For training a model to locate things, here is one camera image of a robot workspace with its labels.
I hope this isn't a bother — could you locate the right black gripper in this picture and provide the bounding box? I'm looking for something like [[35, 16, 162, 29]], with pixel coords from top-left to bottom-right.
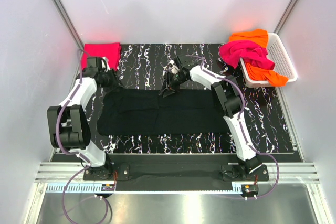
[[159, 71, 187, 98]]

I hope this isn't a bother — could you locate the black t-shirt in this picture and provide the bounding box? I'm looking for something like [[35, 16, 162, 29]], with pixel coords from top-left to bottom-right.
[[97, 89, 229, 136]]

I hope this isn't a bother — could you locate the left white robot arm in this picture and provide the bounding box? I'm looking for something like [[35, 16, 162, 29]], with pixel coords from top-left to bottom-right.
[[47, 57, 123, 180]]

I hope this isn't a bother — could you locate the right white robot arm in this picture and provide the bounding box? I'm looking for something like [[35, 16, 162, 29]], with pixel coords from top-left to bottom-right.
[[159, 55, 262, 180]]

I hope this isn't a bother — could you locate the folded pink t-shirt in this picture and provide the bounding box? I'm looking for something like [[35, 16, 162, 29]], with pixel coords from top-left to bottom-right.
[[81, 42, 121, 70]]

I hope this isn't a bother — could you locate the crumpled pink t-shirt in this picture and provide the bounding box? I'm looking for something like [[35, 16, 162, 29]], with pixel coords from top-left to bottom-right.
[[219, 40, 275, 70]]

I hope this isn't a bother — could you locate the orange t-shirt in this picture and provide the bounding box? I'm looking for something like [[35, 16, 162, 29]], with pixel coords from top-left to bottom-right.
[[226, 29, 288, 87]]

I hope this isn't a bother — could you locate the white plastic basket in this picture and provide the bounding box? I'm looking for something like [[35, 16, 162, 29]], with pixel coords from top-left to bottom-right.
[[240, 33, 298, 88]]

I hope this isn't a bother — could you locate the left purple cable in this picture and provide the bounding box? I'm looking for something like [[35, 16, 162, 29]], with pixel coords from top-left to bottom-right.
[[54, 49, 113, 223]]

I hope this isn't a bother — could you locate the white slotted cable duct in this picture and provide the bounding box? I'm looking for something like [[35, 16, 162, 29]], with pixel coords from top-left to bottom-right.
[[46, 183, 243, 195]]

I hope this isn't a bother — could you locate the aluminium frame rail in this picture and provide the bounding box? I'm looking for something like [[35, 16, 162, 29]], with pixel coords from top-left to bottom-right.
[[36, 162, 320, 184]]

